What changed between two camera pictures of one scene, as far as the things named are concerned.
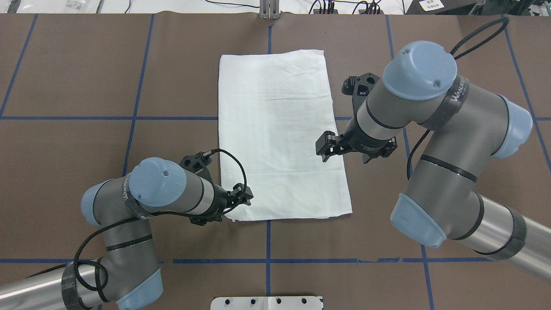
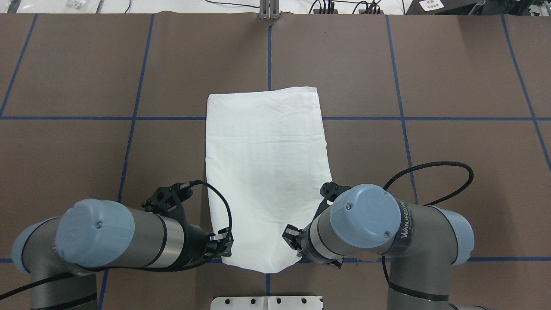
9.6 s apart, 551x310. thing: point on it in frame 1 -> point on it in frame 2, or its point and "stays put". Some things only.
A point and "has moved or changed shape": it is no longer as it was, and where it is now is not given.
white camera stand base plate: (267, 303) stays put
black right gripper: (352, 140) -> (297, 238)
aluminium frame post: (269, 9) stays put
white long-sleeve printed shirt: (272, 107) has moved or changed shape
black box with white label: (441, 7) stays put
